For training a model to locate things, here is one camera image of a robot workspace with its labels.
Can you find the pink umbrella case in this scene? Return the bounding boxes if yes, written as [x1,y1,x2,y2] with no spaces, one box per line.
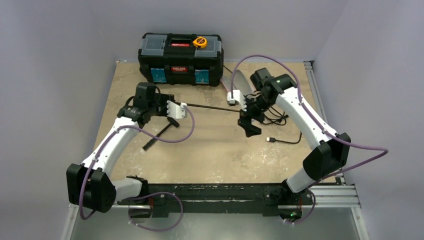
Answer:
[220,69,255,95]

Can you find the purple umbrella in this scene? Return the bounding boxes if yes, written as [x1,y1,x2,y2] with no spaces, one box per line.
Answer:
[187,103,239,113]

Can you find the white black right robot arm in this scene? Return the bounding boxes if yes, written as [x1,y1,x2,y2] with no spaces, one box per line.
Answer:
[227,68,351,195]

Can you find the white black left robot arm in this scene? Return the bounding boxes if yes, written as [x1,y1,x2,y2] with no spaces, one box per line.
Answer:
[66,82,176,220]

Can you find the black plastic toolbox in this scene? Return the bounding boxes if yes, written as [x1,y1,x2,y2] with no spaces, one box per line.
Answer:
[138,32,224,87]

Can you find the yellow tape measure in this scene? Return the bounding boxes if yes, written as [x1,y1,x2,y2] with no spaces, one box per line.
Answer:
[192,36,208,49]

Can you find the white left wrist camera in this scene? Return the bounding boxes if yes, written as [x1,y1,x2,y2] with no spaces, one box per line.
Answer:
[166,100,188,119]

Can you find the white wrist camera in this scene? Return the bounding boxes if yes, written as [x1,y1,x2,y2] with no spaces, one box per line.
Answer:
[166,100,188,119]
[226,89,247,112]

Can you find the black usb cable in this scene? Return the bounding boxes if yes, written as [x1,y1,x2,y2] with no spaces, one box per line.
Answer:
[261,105,302,145]

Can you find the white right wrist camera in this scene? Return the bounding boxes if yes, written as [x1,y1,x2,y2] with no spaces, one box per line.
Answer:
[226,89,247,112]

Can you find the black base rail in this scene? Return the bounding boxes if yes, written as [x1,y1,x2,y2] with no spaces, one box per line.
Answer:
[118,183,314,220]

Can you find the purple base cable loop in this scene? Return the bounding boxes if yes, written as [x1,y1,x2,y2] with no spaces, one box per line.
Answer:
[127,192,184,233]

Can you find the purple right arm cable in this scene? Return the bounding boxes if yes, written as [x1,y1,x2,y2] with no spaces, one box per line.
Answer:
[230,54,389,186]

